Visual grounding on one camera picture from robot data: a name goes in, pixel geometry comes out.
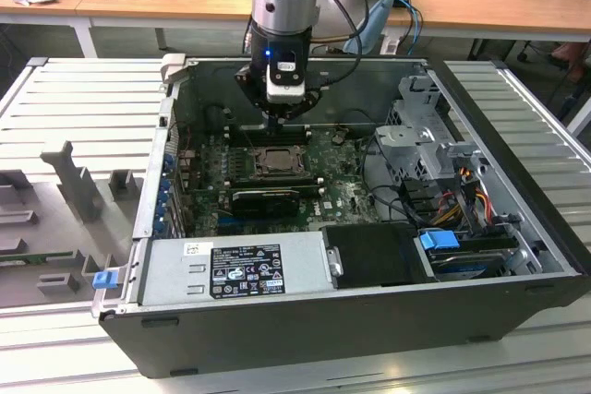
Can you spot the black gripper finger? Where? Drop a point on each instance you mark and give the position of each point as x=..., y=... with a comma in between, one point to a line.
x=251, y=87
x=305, y=103

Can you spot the black RAM slot row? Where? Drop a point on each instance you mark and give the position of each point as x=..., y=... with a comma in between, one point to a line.
x=295, y=135
x=277, y=183

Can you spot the green motherboard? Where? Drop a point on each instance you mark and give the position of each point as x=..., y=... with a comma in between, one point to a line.
x=341, y=191

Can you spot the silver metal drive cage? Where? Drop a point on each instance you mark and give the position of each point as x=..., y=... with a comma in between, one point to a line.
x=401, y=140

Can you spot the pale blue teach pendant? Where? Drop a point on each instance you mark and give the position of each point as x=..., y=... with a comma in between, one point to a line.
x=376, y=20

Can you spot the black graphics card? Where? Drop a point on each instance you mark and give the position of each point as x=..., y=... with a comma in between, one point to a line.
x=263, y=205

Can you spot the black plastic shroud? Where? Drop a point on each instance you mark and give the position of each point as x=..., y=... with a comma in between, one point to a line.
x=378, y=255

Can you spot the hard disk in blue carrier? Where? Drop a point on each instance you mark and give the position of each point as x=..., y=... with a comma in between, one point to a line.
x=438, y=242

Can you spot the silver power supply unit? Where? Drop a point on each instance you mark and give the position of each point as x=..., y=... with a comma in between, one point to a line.
x=171, y=274

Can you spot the grey parts rack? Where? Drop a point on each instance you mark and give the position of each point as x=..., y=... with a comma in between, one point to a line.
x=55, y=218

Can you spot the black open PC case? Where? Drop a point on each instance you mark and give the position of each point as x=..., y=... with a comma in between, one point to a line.
x=277, y=338

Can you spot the blue case latch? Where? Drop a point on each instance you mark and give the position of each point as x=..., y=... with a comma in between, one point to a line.
x=104, y=281

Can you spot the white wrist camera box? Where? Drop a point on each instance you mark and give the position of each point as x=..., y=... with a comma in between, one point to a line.
x=285, y=91

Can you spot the grey case corner bracket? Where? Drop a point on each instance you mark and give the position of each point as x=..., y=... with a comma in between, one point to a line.
x=173, y=66

